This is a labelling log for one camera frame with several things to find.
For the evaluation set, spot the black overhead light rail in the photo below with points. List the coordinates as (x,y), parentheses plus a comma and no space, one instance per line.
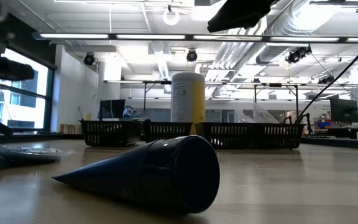
(112,36)

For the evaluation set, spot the black ceiling spotlight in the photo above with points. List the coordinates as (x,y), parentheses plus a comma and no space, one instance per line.
(89,59)
(297,55)
(192,56)

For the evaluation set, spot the black slotted plastic basket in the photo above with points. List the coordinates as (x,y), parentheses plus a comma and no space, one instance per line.
(222,135)
(110,133)
(166,132)
(278,135)

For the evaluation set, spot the small yellow container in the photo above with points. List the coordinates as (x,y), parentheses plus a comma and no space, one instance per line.
(87,116)

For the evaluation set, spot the black monitor on arm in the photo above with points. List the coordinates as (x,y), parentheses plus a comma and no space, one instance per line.
(343,110)

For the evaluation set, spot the black framed workbench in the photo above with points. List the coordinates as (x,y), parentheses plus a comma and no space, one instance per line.
(154,82)

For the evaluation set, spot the white yellow wipes canister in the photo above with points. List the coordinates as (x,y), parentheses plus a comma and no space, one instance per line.
(186,99)

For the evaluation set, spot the black computer monitor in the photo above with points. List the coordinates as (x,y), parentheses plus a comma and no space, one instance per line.
(112,109)

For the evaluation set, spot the white puff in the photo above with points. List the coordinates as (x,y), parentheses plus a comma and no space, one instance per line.
(244,117)

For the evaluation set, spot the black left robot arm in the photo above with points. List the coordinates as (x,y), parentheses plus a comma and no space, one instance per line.
(5,70)

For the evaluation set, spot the black mesh item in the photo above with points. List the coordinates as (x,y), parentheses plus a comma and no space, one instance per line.
(33,154)

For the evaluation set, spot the dark background desk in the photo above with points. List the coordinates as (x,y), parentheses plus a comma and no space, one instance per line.
(346,132)

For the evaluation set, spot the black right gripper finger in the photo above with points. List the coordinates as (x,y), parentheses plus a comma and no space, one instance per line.
(238,15)

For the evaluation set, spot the printed white pouch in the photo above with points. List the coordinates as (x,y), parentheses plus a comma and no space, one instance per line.
(264,116)

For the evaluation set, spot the silver ventilation duct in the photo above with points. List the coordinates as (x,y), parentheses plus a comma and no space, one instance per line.
(291,18)

